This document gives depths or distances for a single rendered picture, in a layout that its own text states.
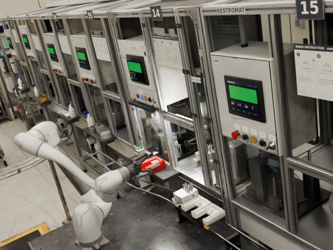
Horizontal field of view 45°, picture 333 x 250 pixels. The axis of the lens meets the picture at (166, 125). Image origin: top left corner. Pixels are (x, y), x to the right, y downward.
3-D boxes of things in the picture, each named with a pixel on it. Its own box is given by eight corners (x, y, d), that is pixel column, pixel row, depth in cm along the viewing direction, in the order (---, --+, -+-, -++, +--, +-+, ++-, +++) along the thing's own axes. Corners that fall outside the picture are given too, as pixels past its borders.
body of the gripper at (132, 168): (132, 180, 249) (144, 174, 253) (128, 168, 246) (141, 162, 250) (126, 176, 255) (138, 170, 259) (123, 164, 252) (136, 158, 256)
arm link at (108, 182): (115, 164, 246) (114, 175, 256) (92, 174, 239) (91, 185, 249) (124, 178, 241) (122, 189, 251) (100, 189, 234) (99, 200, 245)
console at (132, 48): (128, 99, 310) (114, 40, 294) (159, 89, 322) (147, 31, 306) (155, 109, 275) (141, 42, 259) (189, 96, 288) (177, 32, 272)
